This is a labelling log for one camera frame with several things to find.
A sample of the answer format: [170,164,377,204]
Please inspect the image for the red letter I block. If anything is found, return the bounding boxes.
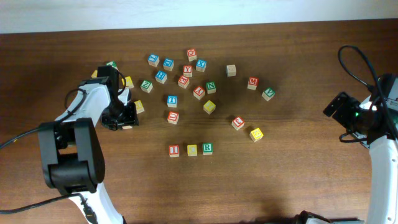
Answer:
[169,145,180,157]

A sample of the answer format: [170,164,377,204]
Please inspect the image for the yellow letter C block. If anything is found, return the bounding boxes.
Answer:
[187,144,198,157]

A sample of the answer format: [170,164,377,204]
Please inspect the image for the green letter R block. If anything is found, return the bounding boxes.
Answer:
[202,142,213,155]

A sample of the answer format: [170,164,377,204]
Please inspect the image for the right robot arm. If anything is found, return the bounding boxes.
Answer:
[323,74,397,223]

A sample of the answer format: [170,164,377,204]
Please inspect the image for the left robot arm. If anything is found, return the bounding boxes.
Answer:
[38,65,139,223]

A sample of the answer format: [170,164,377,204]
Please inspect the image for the yellow letter S block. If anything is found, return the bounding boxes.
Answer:
[134,100,145,114]

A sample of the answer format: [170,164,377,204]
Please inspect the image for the yellow block upper middle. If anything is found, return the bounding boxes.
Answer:
[124,77,134,89]

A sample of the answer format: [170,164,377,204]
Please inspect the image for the green letter Z block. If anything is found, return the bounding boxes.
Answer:
[140,80,153,93]

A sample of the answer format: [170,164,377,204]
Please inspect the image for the yellow block far left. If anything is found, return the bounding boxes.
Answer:
[91,70,98,78]

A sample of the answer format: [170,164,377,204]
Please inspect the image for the green letter Q block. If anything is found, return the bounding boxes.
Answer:
[106,61,118,70]

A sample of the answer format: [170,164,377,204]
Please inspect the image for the red letter U block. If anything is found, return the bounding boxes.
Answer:
[167,111,179,124]

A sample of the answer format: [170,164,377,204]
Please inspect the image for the blue letter T block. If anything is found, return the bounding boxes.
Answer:
[167,95,178,108]

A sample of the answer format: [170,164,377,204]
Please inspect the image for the blue letter H block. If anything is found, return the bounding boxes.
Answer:
[155,70,167,84]

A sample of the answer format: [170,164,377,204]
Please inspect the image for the blue letter D block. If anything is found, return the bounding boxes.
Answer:
[163,58,174,71]

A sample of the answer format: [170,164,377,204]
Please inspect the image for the red letter E block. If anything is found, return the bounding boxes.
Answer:
[177,75,190,89]

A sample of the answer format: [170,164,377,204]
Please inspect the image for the green letter V block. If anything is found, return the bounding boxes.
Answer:
[262,88,275,101]

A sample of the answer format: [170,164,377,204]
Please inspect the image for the red letter Y upright block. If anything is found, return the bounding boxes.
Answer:
[183,65,193,77]

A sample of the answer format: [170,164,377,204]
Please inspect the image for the red letter Y tilted block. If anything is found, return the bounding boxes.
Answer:
[193,86,206,100]

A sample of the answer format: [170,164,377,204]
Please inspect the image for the yellow block centre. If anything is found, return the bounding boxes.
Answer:
[203,100,216,114]

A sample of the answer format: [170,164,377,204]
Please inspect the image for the yellow block near right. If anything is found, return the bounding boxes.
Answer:
[249,128,264,142]

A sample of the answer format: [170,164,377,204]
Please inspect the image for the red letter C block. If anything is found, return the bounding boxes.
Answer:
[187,49,197,62]

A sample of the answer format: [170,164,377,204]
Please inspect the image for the blue letter X block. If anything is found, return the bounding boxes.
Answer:
[196,59,207,72]

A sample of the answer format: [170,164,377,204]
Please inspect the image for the green letter N block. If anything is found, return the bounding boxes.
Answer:
[206,82,216,94]

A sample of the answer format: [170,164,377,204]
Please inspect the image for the red letter M block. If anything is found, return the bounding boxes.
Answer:
[248,77,259,90]

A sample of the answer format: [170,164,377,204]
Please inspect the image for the red number 3 block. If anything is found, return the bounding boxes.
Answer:
[231,116,245,130]

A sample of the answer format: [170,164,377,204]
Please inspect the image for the plain wooden block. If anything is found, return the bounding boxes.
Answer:
[226,65,237,77]

